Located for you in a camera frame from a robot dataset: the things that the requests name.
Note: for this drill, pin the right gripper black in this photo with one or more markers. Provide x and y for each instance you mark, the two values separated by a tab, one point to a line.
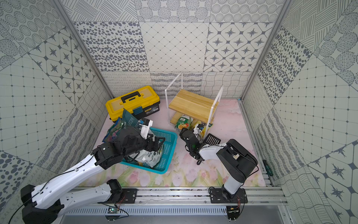
182	132

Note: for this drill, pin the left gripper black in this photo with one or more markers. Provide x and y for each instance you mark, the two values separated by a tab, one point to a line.
152	143

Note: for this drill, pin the white green fertilizer bag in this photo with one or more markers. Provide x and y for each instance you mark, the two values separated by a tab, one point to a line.
150	159

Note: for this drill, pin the green fruit picture bag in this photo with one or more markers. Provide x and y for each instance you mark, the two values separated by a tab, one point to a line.
183	122

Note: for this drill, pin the blue green fertilizer bag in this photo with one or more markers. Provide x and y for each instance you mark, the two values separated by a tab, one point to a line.
113	130

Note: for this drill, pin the yellow flower fertilizer bag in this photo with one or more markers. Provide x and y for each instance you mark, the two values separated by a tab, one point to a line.
199	122

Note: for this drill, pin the dark green fertilizer bag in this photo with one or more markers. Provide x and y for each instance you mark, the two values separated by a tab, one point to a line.
129	120

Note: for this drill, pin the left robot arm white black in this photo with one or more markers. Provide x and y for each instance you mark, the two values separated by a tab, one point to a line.
45	202

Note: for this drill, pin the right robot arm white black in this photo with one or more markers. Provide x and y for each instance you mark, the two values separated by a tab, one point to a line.
237	160

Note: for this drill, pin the white wooden two-tier shelf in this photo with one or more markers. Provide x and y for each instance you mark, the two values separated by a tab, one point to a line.
193	105

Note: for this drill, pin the teal plastic basket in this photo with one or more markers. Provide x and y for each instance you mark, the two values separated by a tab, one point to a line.
168	149

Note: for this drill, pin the black slotted scoop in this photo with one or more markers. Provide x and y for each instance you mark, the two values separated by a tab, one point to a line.
211	140

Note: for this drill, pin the yellow black toolbox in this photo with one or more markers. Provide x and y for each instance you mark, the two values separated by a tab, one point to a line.
140	103

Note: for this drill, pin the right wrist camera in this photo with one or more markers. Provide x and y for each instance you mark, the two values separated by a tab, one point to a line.
199	130

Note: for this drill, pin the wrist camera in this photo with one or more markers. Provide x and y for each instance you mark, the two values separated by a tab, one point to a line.
145	125
199	130

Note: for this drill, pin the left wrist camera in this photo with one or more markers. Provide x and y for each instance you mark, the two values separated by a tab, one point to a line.
145	125

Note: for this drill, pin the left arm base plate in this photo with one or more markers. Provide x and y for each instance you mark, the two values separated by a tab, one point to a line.
125	195

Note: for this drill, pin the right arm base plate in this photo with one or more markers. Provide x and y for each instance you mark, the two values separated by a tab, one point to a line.
220	195

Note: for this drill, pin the green handled screwdriver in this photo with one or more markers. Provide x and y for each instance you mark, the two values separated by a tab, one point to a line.
268	168

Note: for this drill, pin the aluminium mounting rail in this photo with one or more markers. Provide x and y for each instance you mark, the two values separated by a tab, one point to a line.
150	196

